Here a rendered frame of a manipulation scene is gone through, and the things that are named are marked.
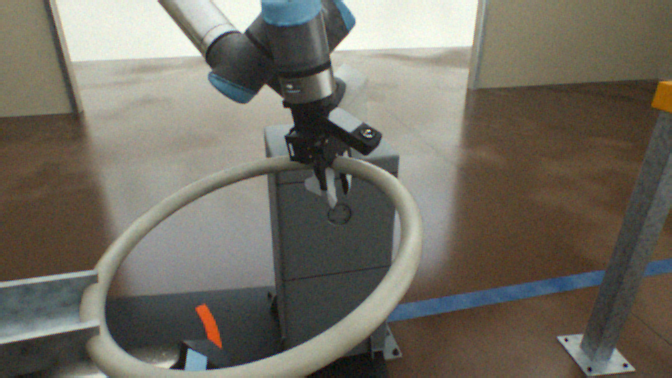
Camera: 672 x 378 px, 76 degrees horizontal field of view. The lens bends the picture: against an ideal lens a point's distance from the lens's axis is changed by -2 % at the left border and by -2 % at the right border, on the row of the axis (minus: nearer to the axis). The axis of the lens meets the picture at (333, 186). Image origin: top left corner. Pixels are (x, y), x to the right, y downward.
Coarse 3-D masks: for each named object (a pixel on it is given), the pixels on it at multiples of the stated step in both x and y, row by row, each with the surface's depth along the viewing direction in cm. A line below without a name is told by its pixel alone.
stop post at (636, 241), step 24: (648, 168) 136; (648, 192) 137; (624, 216) 147; (648, 216) 138; (624, 240) 147; (648, 240) 143; (624, 264) 148; (600, 288) 160; (624, 288) 151; (600, 312) 161; (624, 312) 157; (576, 336) 179; (600, 336) 161; (576, 360) 167; (600, 360) 167; (624, 360) 167
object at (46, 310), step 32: (0, 288) 54; (32, 288) 56; (64, 288) 58; (0, 320) 55; (32, 320) 55; (64, 320) 56; (96, 320) 51; (0, 352) 46; (32, 352) 48; (64, 352) 50
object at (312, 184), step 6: (330, 168) 77; (330, 174) 77; (306, 180) 80; (312, 180) 79; (330, 180) 77; (306, 186) 81; (312, 186) 80; (318, 186) 79; (330, 186) 78; (318, 192) 80; (324, 192) 78; (330, 192) 78; (324, 198) 79; (330, 198) 79; (336, 198) 80; (330, 204) 80
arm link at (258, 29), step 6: (258, 18) 76; (252, 24) 76; (258, 24) 75; (264, 24) 75; (252, 30) 76; (258, 30) 75; (264, 30) 75; (258, 36) 75; (264, 36) 75; (264, 42) 75; (270, 48) 76
